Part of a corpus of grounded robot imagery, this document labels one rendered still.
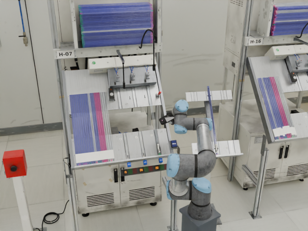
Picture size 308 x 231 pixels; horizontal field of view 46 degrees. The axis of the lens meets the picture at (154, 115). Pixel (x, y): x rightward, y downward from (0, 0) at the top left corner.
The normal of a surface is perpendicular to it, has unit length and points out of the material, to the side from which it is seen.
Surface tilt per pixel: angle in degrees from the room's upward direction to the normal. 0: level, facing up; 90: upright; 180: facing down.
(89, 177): 90
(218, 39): 90
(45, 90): 90
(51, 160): 0
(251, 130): 0
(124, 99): 45
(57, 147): 0
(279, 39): 90
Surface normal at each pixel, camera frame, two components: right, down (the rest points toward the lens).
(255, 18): 0.24, 0.43
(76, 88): 0.17, -0.33
